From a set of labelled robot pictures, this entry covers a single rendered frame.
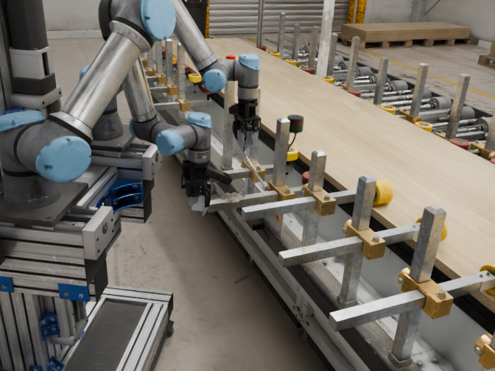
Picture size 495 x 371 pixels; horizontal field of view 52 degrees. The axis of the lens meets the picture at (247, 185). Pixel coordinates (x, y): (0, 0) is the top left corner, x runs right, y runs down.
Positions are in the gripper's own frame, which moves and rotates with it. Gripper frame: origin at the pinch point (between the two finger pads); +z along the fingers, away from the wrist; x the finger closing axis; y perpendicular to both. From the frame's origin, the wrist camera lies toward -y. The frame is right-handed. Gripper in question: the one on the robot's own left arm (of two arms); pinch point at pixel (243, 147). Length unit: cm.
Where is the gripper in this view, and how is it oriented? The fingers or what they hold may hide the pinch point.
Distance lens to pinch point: 194.7
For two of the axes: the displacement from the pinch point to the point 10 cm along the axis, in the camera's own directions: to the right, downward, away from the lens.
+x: 9.2, -1.4, 3.7
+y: 3.9, 4.2, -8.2
